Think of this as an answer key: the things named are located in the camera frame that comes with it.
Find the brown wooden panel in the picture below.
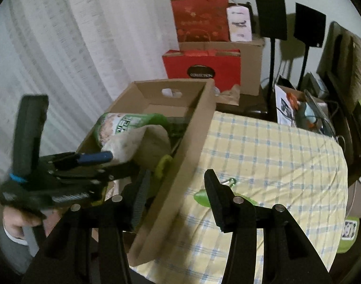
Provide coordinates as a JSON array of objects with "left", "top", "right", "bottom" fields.
[{"left": 316, "top": 21, "right": 361, "bottom": 160}]

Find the red paper bag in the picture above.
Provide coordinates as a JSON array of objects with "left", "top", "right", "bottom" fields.
[{"left": 169, "top": 0, "right": 237, "bottom": 43}]

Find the blue face mask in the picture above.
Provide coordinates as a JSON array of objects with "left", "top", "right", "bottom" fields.
[{"left": 301, "top": 102, "right": 318, "bottom": 125}]

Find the red collection gift bag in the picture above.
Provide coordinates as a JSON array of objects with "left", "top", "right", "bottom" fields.
[{"left": 162, "top": 49, "right": 242, "bottom": 93}]

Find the green carabiner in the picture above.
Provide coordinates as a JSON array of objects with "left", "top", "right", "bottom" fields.
[{"left": 219, "top": 177, "right": 238, "bottom": 188}]

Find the green printed packet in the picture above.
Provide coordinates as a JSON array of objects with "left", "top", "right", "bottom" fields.
[{"left": 337, "top": 216, "right": 360, "bottom": 253}]

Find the person's left hand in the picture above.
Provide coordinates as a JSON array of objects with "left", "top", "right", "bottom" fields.
[{"left": 3, "top": 206, "right": 43, "bottom": 240}]

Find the green snack packet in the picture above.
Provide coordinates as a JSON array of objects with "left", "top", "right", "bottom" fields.
[{"left": 93, "top": 112, "right": 169, "bottom": 148}]

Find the printed white cloth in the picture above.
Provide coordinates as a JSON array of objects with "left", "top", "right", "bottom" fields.
[{"left": 101, "top": 124, "right": 172, "bottom": 172}]

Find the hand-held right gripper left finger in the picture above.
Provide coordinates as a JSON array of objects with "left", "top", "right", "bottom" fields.
[{"left": 21, "top": 169, "right": 153, "bottom": 284}]

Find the large cardboard box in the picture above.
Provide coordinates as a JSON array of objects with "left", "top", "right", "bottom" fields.
[{"left": 179, "top": 37, "right": 265, "bottom": 97}]

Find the white curtain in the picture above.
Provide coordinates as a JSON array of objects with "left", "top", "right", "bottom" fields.
[{"left": 0, "top": 0, "right": 181, "bottom": 184}]

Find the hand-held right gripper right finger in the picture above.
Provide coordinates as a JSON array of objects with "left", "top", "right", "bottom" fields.
[{"left": 204, "top": 169, "right": 329, "bottom": 284}]

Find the crumpled brown paper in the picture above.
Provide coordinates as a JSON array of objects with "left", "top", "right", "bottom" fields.
[{"left": 216, "top": 84, "right": 241, "bottom": 105}]

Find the black stand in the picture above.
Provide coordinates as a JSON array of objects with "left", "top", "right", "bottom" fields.
[
  {"left": 254, "top": 0, "right": 288, "bottom": 116},
  {"left": 294, "top": 2, "right": 327, "bottom": 91}
]

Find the green plastic tag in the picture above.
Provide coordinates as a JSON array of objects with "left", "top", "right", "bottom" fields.
[{"left": 194, "top": 189, "right": 258, "bottom": 208}]

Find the yellow plaid tablecloth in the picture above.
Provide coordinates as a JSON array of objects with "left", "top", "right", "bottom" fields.
[{"left": 130, "top": 111, "right": 349, "bottom": 284}]

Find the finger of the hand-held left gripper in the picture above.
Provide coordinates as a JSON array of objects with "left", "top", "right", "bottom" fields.
[
  {"left": 49, "top": 150, "right": 114, "bottom": 169},
  {"left": 55, "top": 170, "right": 115, "bottom": 188}
]

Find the white carton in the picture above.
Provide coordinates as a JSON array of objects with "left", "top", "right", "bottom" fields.
[{"left": 226, "top": 4, "right": 253, "bottom": 42}]

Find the orange toy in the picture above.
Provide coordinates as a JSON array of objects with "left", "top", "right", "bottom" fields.
[{"left": 287, "top": 92, "right": 302, "bottom": 108}]

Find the person's left forearm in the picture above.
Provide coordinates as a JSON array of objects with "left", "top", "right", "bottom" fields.
[{"left": 0, "top": 228, "right": 36, "bottom": 274}]

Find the small cardboard box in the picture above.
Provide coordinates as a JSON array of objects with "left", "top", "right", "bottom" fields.
[{"left": 276, "top": 84, "right": 331, "bottom": 131}]

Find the grey device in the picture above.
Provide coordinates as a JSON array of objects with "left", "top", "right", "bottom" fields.
[{"left": 303, "top": 72, "right": 329, "bottom": 99}]

